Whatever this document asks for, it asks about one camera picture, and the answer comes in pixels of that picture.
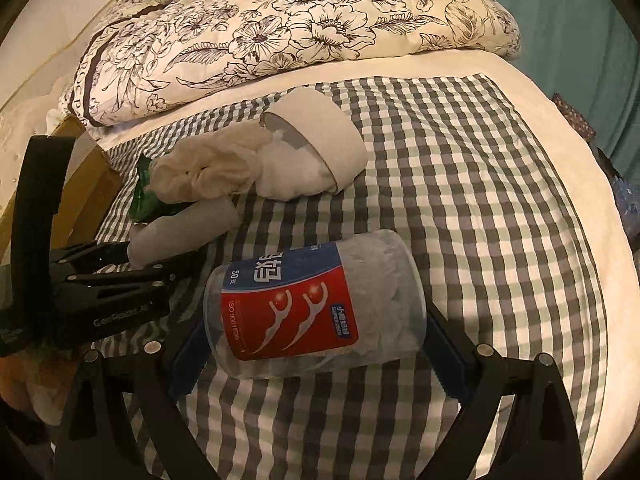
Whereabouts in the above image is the white plastic bottle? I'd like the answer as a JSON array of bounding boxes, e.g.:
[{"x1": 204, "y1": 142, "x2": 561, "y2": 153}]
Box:
[{"x1": 127, "y1": 195, "x2": 241, "y2": 266}]

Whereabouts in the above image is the person's left hand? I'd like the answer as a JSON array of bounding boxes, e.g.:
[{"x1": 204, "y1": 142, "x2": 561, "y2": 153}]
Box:
[{"x1": 0, "y1": 347, "x2": 66, "y2": 411}]

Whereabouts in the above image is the brown cardboard box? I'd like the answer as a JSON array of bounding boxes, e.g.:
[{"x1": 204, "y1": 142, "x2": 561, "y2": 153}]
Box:
[{"x1": 0, "y1": 117, "x2": 123, "y2": 267}]

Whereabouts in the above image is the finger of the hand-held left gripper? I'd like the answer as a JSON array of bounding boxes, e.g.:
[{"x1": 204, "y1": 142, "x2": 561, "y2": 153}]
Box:
[
  {"x1": 49, "y1": 241, "x2": 134, "y2": 274},
  {"x1": 74, "y1": 252, "x2": 207, "y2": 291}
]

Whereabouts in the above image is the clear floss pick jar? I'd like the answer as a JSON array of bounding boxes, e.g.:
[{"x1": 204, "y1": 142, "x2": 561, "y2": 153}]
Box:
[{"x1": 202, "y1": 230, "x2": 428, "y2": 378}]

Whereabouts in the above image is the cream studded headboard cushion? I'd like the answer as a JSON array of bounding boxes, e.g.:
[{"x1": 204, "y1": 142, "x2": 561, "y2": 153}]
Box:
[{"x1": 0, "y1": 75, "x2": 66, "y2": 241}]

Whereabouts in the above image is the white cardboard tube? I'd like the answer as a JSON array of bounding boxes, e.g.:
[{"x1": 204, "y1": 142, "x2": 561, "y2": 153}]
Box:
[{"x1": 260, "y1": 86, "x2": 369, "y2": 193}]

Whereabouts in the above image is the green checkered cloth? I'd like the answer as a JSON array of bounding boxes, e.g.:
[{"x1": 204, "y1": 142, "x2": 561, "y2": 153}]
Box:
[{"x1": 95, "y1": 72, "x2": 613, "y2": 480}]

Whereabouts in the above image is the floral duvet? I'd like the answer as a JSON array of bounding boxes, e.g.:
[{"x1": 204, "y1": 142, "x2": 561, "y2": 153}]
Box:
[{"x1": 150, "y1": 0, "x2": 521, "y2": 111}]

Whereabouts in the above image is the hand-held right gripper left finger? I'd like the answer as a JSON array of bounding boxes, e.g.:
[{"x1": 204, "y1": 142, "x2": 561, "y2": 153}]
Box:
[{"x1": 52, "y1": 317, "x2": 216, "y2": 480}]

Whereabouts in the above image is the floral fabric bag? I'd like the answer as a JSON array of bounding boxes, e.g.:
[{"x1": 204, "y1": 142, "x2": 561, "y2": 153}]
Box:
[{"x1": 552, "y1": 92, "x2": 598, "y2": 143}]

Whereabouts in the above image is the teal curtain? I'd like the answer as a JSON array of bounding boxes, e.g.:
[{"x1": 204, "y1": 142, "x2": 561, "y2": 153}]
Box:
[{"x1": 450, "y1": 0, "x2": 640, "y2": 171}]

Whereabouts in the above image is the cream lace cloth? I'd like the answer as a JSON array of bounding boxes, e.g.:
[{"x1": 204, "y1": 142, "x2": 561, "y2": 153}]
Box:
[{"x1": 149, "y1": 125, "x2": 273, "y2": 206}]

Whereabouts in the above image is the pile of dark clothes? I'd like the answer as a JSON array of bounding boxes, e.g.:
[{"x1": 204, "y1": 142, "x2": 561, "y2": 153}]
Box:
[{"x1": 595, "y1": 147, "x2": 626, "y2": 181}]

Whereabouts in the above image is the white cloth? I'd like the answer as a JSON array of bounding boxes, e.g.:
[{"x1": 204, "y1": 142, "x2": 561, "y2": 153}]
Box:
[{"x1": 255, "y1": 130, "x2": 341, "y2": 203}]

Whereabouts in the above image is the green snack packet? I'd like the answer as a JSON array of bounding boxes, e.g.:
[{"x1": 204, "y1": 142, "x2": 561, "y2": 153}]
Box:
[{"x1": 129, "y1": 155, "x2": 201, "y2": 223}]

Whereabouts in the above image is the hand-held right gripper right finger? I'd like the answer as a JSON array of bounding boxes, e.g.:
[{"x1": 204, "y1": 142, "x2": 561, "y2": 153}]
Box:
[{"x1": 425, "y1": 305, "x2": 583, "y2": 480}]

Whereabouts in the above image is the blue wrapped bottle pack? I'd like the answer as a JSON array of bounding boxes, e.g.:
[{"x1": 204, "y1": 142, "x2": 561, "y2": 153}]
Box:
[{"x1": 612, "y1": 180, "x2": 640, "y2": 241}]

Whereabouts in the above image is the floral pillow with dark stripe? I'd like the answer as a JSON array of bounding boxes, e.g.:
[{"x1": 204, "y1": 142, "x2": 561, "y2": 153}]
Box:
[{"x1": 57, "y1": 0, "x2": 181, "y2": 128}]

